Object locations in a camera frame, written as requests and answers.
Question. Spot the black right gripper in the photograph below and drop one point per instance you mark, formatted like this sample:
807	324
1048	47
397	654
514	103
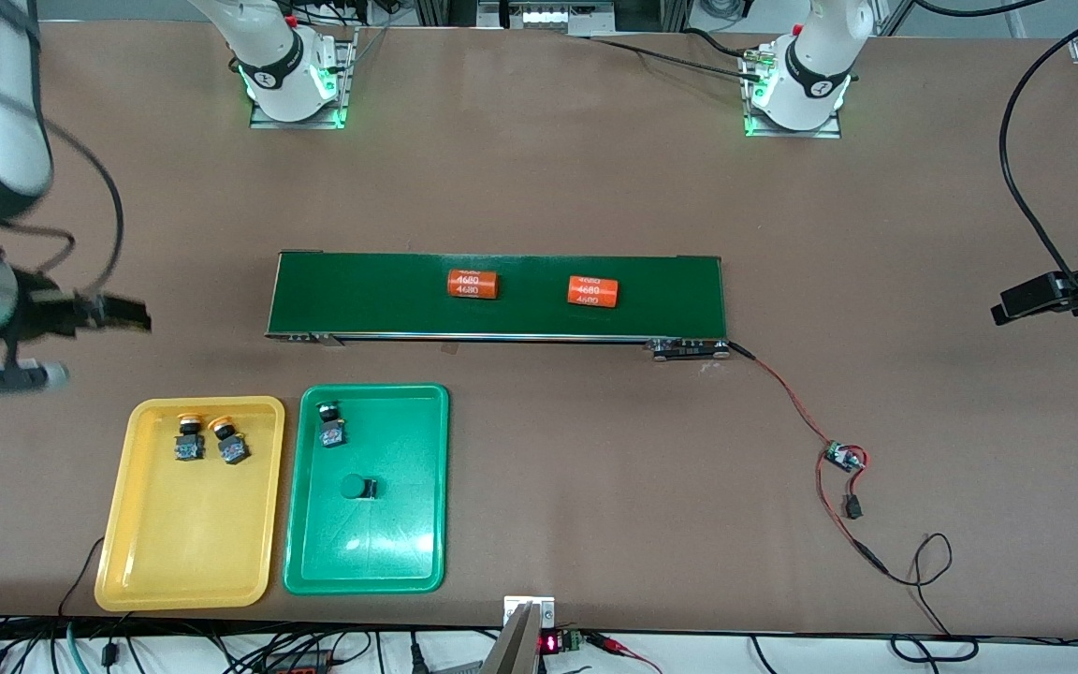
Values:
41	314

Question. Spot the yellow push button switch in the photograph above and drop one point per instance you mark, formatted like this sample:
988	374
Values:
230	445
188	440

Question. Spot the green push button switch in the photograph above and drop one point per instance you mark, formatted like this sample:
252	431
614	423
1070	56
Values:
356	488
332	432

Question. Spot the orange cylinder white print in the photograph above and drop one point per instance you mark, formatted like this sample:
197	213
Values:
473	284
593	291

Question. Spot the yellow plastic tray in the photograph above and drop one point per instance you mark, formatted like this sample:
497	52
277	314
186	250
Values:
188	524

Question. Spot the small green circuit board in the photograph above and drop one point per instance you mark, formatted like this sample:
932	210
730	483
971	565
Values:
843	457

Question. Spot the green plastic tray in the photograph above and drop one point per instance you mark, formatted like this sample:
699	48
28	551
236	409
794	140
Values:
389	543

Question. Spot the green conveyor belt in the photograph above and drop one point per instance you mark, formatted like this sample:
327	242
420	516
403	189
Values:
502	318

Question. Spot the metal light box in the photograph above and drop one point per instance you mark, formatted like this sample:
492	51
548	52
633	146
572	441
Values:
548	17

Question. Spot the red LED display module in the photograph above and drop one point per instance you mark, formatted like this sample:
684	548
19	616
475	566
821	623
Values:
550	643

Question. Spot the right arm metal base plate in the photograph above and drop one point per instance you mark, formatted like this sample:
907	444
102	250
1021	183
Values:
344	84

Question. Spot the grey metal camera bracket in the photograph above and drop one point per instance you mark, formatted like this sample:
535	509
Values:
525	646

